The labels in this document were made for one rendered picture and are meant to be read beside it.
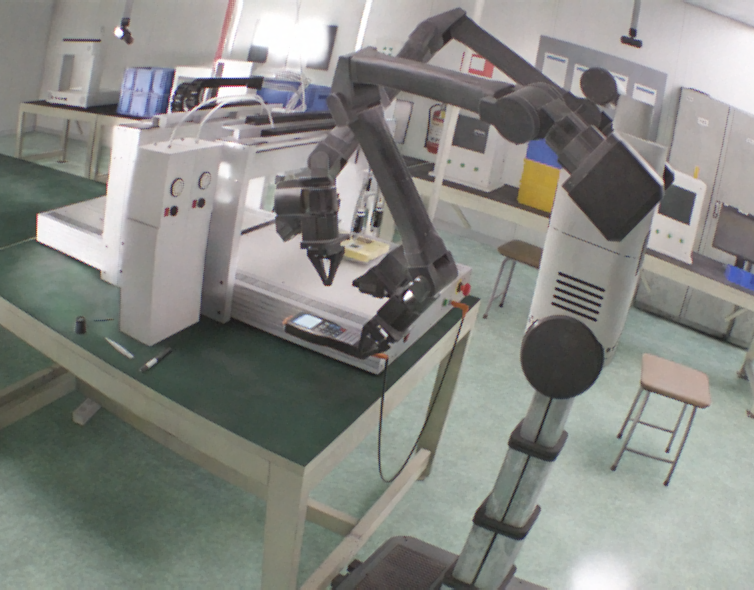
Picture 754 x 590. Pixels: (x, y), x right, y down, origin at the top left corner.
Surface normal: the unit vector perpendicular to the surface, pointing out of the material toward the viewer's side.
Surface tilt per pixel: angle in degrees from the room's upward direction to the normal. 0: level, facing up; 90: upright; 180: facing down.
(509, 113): 113
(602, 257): 90
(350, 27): 90
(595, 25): 90
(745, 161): 90
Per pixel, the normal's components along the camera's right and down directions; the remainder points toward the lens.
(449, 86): -0.68, 0.45
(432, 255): 0.62, 0.00
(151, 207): -0.38, 0.26
